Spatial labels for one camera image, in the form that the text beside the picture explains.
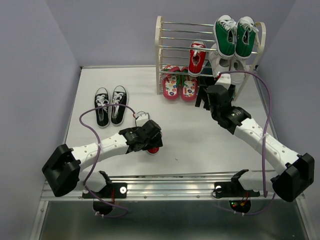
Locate left black sneaker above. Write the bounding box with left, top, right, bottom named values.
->
left=94, top=87, right=110, bottom=128

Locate right white shoe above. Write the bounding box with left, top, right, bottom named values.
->
left=229, top=57, right=247, bottom=86

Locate cream metal shoe shelf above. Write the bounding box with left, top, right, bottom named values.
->
left=154, top=16, right=267, bottom=99

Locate dark green shoe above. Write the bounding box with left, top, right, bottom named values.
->
left=228, top=84, right=236, bottom=101
left=198, top=62, right=216, bottom=102

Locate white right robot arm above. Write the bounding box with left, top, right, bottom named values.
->
left=198, top=84, right=315, bottom=202

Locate left dark green shoe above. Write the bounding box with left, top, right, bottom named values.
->
left=198, top=62, right=216, bottom=102

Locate pink patterned sandal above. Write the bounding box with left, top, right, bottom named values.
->
left=161, top=65, right=180, bottom=100
left=180, top=66, right=198, bottom=102

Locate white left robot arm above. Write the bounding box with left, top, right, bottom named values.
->
left=42, top=120, right=163, bottom=197

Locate right green sneaker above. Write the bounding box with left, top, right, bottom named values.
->
left=235, top=16, right=259, bottom=60

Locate left green sneaker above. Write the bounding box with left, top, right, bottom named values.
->
left=213, top=14, right=236, bottom=59

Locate right black sneaker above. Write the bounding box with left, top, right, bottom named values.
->
left=111, top=85, right=129, bottom=126

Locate black sneaker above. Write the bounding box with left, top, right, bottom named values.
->
left=111, top=85, right=129, bottom=126
left=94, top=87, right=110, bottom=128

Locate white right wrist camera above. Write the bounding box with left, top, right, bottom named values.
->
left=215, top=73, right=231, bottom=90

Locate left white shoe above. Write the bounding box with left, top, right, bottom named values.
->
left=208, top=50, right=230, bottom=77

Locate green sneaker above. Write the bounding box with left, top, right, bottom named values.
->
left=235, top=16, right=259, bottom=60
left=213, top=14, right=236, bottom=59

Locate right dark green shoe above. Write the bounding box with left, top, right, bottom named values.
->
left=228, top=84, right=236, bottom=101

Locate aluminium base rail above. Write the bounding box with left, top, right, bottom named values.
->
left=39, top=169, right=306, bottom=201

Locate red sneaker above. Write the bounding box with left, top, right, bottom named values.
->
left=146, top=147, right=160, bottom=155
left=188, top=40, right=206, bottom=77

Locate white shoe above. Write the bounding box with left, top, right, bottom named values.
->
left=208, top=50, right=230, bottom=77
left=229, top=57, right=247, bottom=86

